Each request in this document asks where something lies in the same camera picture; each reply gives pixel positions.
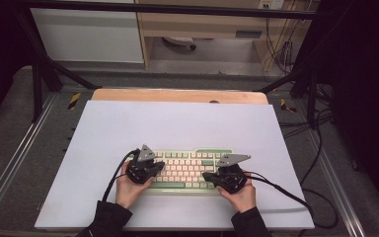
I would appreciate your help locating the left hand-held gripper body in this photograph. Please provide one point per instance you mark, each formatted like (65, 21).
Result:
(141, 171)

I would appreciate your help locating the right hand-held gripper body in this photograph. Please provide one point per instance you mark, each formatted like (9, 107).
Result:
(230, 177)

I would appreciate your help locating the green and pink keyboard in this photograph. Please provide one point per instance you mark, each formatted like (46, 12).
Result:
(184, 168)

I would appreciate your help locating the person's right hand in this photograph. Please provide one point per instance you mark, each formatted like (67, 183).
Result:
(242, 200)

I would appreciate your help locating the person's left hand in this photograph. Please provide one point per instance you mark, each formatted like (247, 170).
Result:
(128, 194)

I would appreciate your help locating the white board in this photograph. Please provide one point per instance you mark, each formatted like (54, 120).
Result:
(177, 125)

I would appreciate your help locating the wooden table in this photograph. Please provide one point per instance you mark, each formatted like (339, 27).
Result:
(177, 96)

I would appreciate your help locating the yellow black tape strip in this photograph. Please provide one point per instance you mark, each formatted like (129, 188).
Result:
(74, 101)
(288, 107)

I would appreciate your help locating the black metal stand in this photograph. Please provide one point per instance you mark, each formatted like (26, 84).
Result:
(311, 89)
(37, 82)

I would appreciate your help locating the white chair base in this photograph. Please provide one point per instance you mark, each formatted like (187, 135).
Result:
(179, 41)

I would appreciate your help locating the light wooden desk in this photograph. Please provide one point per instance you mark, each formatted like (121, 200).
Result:
(190, 26)

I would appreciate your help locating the white cabinet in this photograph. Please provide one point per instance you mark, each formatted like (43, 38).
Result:
(85, 36)

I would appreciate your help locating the black metal crossbar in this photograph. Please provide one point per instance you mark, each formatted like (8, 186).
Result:
(177, 9)

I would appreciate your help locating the white power strip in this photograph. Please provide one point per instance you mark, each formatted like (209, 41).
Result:
(271, 4)

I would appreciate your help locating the aluminium rail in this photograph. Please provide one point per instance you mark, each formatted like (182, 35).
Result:
(16, 161)
(335, 177)

